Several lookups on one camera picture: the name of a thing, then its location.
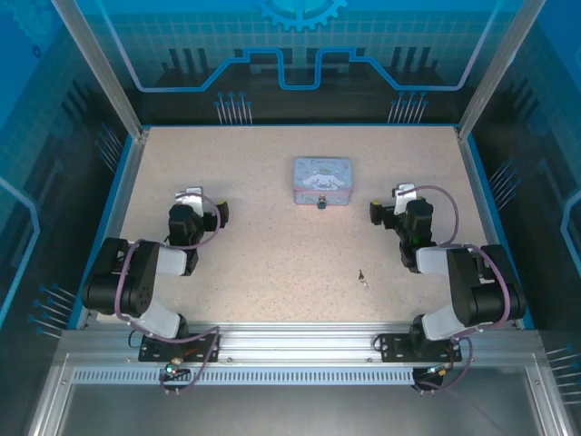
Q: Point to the small teal padlock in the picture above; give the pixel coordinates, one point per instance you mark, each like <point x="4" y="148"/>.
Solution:
<point x="322" y="201"/>

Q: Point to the small metal key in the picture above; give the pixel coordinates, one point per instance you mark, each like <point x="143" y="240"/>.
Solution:
<point x="361" y="276"/>

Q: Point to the pastel cartoon tin box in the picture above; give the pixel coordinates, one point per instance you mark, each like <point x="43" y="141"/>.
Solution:
<point x="322" y="177"/>

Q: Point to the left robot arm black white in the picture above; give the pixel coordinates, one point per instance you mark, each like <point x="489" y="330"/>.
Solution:
<point x="136" y="281"/>

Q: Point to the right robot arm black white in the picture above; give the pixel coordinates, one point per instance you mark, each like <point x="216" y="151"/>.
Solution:
<point x="481" y="290"/>

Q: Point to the small circuit board with LED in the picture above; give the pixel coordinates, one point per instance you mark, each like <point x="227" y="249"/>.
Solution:
<point x="438" y="370"/>
<point x="171" y="370"/>

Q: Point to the grey metal sheet panel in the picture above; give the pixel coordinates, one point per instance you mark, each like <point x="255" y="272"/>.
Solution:
<point x="295" y="413"/>

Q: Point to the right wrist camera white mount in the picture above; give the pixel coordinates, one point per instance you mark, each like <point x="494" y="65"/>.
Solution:
<point x="401" y="200"/>

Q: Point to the white and black camera module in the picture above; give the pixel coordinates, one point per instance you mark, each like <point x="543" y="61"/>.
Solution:
<point x="193" y="200"/>

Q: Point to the aluminium table side rail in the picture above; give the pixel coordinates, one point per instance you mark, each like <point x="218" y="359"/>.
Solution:
<point x="466" y="156"/>
<point x="134" y="156"/>

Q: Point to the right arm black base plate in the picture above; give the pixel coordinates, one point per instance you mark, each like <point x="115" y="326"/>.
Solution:
<point x="395" y="347"/>

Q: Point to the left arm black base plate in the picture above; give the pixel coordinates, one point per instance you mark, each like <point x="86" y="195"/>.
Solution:
<point x="154" y="349"/>

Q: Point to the aluminium extrusion mounting rail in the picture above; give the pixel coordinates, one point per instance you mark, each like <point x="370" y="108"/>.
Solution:
<point x="295" y="343"/>

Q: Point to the aluminium corner post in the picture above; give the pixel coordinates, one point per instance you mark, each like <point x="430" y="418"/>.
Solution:
<point x="104" y="68"/>
<point x="497" y="68"/>

